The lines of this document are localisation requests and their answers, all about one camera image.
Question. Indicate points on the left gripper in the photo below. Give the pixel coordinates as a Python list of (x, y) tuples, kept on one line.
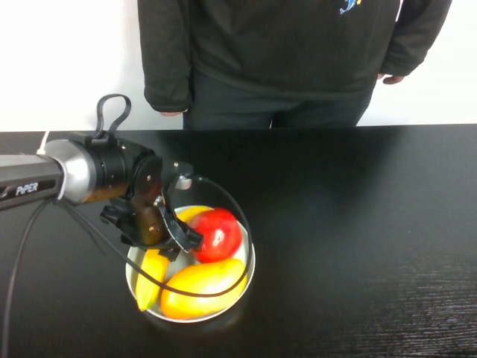
[(147, 223)]

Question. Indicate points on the yellow banana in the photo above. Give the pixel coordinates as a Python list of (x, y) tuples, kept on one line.
[(151, 276)]

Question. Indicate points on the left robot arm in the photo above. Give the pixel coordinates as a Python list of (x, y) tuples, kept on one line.
[(30, 179)]

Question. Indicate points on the person's right forearm dark sleeve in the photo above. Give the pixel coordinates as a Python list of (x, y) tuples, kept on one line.
[(167, 82)]

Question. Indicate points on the person's left forearm dark sleeve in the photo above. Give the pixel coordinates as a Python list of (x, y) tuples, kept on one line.
[(406, 52)]

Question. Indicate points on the person's right hand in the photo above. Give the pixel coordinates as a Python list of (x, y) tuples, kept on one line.
[(171, 113)]

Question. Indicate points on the person's left hand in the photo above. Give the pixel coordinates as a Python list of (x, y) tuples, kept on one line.
[(392, 79)]

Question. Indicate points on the red apple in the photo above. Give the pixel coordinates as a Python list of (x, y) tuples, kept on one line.
[(218, 235)]

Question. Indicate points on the orange yellow mango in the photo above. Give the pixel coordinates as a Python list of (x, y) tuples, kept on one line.
[(201, 287)]

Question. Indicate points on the grey round plate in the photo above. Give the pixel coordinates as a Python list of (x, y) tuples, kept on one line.
[(244, 246)]

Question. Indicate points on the dark trousers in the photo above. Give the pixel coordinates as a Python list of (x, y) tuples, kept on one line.
[(231, 108)]

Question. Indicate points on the dark sweater torso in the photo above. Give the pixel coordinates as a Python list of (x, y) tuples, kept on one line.
[(283, 44)]

